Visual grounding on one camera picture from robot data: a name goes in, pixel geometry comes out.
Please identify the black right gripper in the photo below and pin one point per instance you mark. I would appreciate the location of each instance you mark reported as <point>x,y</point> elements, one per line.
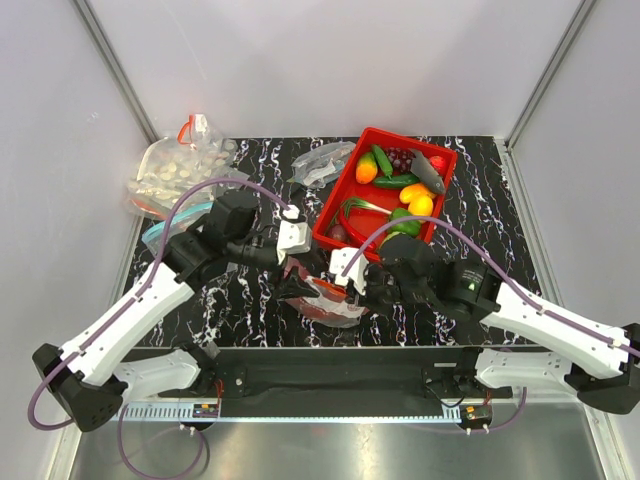
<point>368,298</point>

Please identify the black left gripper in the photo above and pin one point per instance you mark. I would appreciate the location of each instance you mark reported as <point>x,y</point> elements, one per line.
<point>289,287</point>

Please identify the clear orange-zip bag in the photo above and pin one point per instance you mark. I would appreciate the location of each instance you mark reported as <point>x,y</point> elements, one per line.
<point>316,299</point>

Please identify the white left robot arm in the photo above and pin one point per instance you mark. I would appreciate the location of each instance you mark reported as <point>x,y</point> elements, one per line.
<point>89,376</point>

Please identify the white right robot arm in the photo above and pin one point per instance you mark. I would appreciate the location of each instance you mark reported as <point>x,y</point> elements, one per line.
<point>589,360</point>

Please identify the small clear bag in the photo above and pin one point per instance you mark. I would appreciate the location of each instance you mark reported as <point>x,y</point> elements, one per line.
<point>322,165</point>

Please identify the green toy bell pepper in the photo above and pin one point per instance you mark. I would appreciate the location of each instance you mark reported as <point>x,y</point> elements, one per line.
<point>411,228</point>

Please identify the red toy chili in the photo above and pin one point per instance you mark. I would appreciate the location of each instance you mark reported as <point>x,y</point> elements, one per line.
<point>355,236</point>

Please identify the yellow toy lemon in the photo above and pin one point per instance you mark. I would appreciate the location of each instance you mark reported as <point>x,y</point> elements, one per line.
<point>421,205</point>

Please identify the purple toy onion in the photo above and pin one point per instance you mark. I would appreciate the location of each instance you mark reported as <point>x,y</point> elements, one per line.
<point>338,233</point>

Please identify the yellow toy mango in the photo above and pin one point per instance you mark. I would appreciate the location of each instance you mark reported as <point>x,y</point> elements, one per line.
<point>414,191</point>

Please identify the green toy scallion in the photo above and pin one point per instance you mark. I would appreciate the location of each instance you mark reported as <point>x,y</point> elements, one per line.
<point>356,202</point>

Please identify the green toy cucumber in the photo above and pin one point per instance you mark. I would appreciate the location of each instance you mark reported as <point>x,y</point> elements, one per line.
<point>396,182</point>

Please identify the red plastic bin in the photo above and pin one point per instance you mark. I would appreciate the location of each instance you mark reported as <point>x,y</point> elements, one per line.
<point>346,186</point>

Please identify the grey toy fish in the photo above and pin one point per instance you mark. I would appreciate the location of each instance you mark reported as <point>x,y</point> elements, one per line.
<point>426,173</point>

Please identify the purple toy grapes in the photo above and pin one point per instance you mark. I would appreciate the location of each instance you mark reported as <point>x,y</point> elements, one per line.
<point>400,159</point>

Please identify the red toy apple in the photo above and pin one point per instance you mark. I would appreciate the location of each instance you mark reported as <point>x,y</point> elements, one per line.
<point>440,164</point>

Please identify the green toy pea pod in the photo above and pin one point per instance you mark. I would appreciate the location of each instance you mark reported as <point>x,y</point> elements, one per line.
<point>382,161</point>

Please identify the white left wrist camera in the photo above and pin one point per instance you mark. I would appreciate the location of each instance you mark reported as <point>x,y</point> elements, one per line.
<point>294,234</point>

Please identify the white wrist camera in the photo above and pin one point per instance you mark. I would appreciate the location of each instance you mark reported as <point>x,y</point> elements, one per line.
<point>294,234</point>
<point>347,266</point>

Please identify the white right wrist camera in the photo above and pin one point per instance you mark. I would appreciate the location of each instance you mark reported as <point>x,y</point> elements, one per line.
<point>347,266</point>

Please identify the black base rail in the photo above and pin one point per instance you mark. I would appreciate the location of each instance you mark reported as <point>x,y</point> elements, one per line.
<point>344,382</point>

